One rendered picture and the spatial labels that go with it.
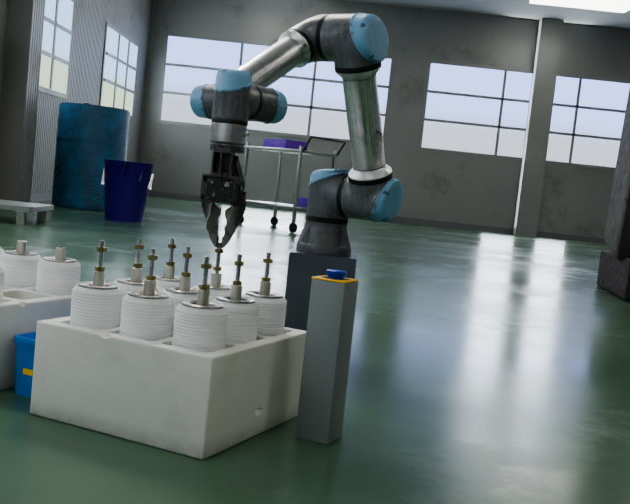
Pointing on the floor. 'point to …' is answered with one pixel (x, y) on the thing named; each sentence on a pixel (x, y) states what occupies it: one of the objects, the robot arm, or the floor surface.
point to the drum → (86, 152)
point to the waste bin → (126, 190)
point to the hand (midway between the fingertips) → (220, 240)
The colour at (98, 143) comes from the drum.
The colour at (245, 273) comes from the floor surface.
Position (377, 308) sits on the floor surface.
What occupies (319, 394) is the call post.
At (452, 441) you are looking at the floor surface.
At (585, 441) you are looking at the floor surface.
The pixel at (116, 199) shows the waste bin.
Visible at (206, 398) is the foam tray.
